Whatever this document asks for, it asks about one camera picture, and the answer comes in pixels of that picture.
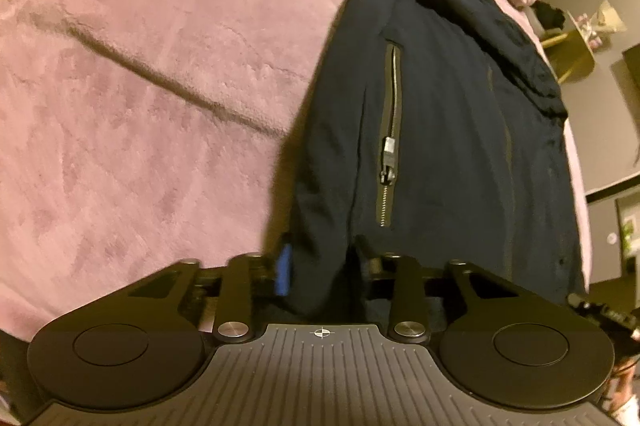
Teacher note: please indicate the paper-wrapped flower bouquet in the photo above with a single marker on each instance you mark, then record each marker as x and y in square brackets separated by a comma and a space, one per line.
[598, 28]

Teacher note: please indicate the black wall television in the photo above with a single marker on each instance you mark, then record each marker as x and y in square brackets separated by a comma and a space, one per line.
[632, 60]

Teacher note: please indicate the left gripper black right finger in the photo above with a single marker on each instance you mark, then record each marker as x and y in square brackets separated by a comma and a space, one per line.
[496, 341]

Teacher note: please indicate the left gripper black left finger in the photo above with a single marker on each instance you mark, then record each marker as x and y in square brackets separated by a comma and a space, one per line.
[146, 341]

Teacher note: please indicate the dark navy jacket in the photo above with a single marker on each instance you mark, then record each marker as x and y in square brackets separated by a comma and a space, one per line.
[435, 130]

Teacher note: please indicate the yellow side table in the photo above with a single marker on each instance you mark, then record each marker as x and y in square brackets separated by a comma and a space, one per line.
[568, 52]

